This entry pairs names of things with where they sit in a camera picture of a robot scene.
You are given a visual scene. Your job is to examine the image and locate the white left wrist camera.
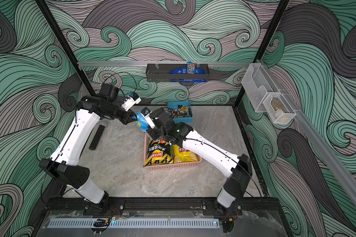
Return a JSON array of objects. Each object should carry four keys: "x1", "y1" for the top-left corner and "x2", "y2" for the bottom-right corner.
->
[{"x1": 121, "y1": 92, "x2": 141, "y2": 112}]

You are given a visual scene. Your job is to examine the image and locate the assorted small parts in tray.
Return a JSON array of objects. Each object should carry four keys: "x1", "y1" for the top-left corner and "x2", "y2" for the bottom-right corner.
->
[{"x1": 169, "y1": 106, "x2": 192, "y2": 119}]

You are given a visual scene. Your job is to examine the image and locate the black right frame post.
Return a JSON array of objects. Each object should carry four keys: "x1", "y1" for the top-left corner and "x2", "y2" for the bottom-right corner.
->
[{"x1": 233, "y1": 0, "x2": 291, "y2": 107}]

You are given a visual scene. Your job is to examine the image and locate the clear plastic wall bin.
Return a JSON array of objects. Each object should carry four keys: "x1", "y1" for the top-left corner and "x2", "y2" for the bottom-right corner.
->
[{"x1": 242, "y1": 63, "x2": 278, "y2": 113}]

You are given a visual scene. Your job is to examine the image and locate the blue plastic tray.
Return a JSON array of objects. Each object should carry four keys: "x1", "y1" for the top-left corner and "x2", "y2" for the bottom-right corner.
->
[{"x1": 168, "y1": 101, "x2": 193, "y2": 123}]

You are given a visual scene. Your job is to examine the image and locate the aluminium wall rail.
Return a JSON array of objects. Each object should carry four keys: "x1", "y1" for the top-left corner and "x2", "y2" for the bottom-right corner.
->
[{"x1": 77, "y1": 60, "x2": 252, "y2": 68}]

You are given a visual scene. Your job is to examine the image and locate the blue potato chips bag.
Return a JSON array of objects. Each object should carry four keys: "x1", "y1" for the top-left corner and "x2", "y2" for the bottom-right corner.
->
[{"x1": 135, "y1": 110, "x2": 149, "y2": 133}]

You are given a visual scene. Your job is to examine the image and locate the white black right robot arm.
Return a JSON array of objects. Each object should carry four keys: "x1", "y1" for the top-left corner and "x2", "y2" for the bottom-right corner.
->
[{"x1": 141, "y1": 107, "x2": 253, "y2": 209}]

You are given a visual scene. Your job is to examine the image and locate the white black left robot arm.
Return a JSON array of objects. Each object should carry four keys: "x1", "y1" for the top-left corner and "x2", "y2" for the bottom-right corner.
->
[{"x1": 39, "y1": 84, "x2": 141, "y2": 204}]

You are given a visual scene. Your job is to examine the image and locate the black wall shelf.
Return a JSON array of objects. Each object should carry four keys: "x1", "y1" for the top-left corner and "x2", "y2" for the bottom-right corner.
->
[{"x1": 146, "y1": 64, "x2": 210, "y2": 82}]

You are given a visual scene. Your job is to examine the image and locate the black metal frame post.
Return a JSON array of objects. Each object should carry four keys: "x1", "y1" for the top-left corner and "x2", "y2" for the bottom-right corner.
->
[{"x1": 35, "y1": 0, "x2": 96, "y2": 96}]

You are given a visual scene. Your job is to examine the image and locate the small clear plastic bin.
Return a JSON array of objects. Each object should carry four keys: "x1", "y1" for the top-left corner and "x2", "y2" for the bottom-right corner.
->
[{"x1": 263, "y1": 93, "x2": 296, "y2": 125}]

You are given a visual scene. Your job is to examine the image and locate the blue snack package on shelf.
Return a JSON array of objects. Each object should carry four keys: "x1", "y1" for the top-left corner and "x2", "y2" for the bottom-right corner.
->
[{"x1": 170, "y1": 62, "x2": 206, "y2": 82}]

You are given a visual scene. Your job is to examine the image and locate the pink perforated plastic basket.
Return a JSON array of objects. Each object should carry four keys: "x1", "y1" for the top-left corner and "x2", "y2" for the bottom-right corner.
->
[{"x1": 144, "y1": 133, "x2": 202, "y2": 170}]

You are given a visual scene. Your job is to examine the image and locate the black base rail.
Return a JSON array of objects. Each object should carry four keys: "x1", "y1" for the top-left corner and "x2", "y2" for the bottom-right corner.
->
[{"x1": 48, "y1": 197, "x2": 281, "y2": 217}]

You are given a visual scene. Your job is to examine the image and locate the black yellow potato chips bag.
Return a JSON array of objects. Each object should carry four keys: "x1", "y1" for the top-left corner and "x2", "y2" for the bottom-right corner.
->
[{"x1": 144, "y1": 138, "x2": 174, "y2": 167}]

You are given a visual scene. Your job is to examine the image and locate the white slotted cable duct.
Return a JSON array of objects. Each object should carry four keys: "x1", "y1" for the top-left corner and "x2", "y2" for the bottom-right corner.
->
[{"x1": 46, "y1": 218, "x2": 220, "y2": 229}]

